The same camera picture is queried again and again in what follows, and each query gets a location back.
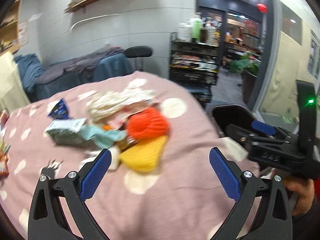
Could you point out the potted green plant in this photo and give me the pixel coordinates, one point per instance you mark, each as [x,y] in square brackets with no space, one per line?
[248,66]

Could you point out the colourful snack packet pile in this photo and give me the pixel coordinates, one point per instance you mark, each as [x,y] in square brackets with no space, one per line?
[4,146]

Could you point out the massage bed with blue cover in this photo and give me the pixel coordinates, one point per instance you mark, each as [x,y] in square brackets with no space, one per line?
[97,66]

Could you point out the orange knitted yarn ball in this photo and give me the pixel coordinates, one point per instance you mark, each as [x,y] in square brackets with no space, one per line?
[147,124]

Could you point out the pink polka dot blanket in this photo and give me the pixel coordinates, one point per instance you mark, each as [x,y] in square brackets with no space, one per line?
[181,199]

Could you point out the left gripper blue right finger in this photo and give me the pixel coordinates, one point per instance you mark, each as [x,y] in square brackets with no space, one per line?
[226,171]

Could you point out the yellow knitted cloth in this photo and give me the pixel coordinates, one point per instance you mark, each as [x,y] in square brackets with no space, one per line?
[144,157]

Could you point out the clear plastic bottle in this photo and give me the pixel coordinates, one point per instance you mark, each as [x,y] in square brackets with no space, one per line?
[210,29]

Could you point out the brown plastic trash bin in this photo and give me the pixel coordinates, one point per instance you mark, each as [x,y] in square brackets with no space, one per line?
[222,116]

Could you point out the light blue crumpled paper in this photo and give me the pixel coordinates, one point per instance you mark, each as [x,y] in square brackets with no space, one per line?
[101,138]

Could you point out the pink snack wrapper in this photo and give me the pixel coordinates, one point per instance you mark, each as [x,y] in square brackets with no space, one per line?
[117,119]

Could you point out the person's right hand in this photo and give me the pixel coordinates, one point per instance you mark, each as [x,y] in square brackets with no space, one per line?
[306,194]

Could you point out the black metal utility cart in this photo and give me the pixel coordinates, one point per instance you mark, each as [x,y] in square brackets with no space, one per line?
[193,66]

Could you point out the green white snack packet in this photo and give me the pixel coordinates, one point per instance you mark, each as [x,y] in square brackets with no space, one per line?
[66,132]

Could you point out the cream plastic bag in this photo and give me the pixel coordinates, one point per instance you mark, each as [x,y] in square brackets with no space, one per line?
[104,104]

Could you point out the wooden cubby shelf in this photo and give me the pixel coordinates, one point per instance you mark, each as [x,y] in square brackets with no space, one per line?
[9,29]

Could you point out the red hanging ornament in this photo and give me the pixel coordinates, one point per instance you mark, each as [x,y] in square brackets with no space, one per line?
[262,8]

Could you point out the white pump bottle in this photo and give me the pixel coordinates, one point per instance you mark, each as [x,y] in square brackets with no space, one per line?
[184,30]

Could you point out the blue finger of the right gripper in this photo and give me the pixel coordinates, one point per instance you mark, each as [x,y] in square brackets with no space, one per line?
[264,128]

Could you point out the green plastic bottle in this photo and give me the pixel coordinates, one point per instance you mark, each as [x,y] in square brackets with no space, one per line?
[196,25]

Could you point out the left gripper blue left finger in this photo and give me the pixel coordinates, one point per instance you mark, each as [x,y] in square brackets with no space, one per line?
[92,173]

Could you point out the dark blue snack wrapper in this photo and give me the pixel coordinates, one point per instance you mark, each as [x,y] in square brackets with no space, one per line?
[60,111]

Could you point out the pile of blue towels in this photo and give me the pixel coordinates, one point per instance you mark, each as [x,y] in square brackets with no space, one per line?
[30,68]

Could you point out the cream towel on chair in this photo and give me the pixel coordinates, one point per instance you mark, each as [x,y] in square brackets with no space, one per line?
[13,96]

